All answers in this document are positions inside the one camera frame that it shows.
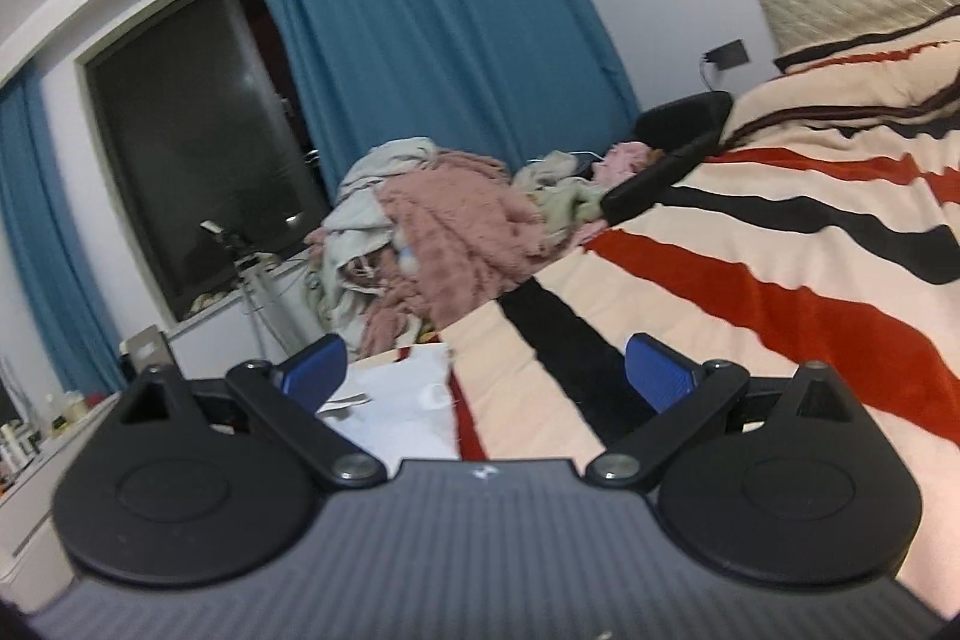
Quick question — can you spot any pink fuzzy cloth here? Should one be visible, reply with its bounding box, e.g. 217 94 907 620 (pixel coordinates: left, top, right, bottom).
360 151 554 357

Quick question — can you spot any pale green cloth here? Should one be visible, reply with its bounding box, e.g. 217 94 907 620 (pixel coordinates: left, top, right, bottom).
512 150 612 253

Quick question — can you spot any dark window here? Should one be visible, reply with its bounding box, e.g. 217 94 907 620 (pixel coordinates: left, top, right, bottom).
75 0 332 322

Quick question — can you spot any white jar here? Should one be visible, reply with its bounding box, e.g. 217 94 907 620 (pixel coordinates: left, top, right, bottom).
45 389 88 425

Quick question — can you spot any black wall charger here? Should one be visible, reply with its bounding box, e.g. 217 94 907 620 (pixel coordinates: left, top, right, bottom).
701 38 751 73

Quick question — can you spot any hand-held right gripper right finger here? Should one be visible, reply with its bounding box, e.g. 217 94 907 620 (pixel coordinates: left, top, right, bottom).
585 332 857 491

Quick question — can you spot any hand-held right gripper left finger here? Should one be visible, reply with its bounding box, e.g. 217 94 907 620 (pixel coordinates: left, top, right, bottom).
116 333 389 489

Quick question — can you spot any black chair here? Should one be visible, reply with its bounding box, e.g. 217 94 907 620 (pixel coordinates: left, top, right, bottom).
601 91 734 226

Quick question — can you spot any wide blue curtain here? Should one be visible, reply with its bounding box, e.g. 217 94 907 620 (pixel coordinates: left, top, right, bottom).
240 0 643 214

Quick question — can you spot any white garment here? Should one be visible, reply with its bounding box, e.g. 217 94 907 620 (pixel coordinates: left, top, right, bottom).
315 344 460 461

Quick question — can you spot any small pink cloth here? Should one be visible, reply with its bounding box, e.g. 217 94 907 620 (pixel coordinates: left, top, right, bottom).
592 141 655 191

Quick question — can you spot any grey white cloth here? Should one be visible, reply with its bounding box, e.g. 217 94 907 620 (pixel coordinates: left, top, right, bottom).
302 137 445 341

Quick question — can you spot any narrow blue curtain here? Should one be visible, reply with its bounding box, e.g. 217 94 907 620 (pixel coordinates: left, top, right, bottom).
0 62 130 395

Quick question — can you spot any grey box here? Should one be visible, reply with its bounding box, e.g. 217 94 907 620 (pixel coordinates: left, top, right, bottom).
121 324 176 383

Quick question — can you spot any striped fleece blanket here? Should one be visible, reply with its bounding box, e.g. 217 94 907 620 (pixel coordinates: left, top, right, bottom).
441 2 960 620

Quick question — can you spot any white desk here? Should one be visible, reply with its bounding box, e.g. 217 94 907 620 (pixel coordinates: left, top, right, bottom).
0 391 122 620

